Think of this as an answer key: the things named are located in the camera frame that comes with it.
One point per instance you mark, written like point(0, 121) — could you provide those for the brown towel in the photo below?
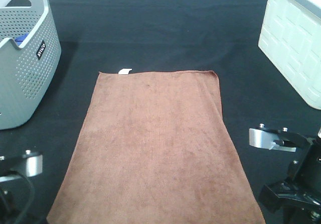
point(153, 148)

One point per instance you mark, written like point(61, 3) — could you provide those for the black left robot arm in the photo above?
point(17, 190)

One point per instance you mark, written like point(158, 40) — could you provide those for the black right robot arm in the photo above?
point(298, 195)

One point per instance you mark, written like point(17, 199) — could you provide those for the blue towel in basket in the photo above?
point(20, 39)

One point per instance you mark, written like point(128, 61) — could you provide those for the black table cloth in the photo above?
point(161, 35)

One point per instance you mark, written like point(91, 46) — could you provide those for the grey perforated laundry basket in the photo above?
point(27, 69)

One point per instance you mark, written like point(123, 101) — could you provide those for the white plastic storage box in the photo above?
point(290, 38)

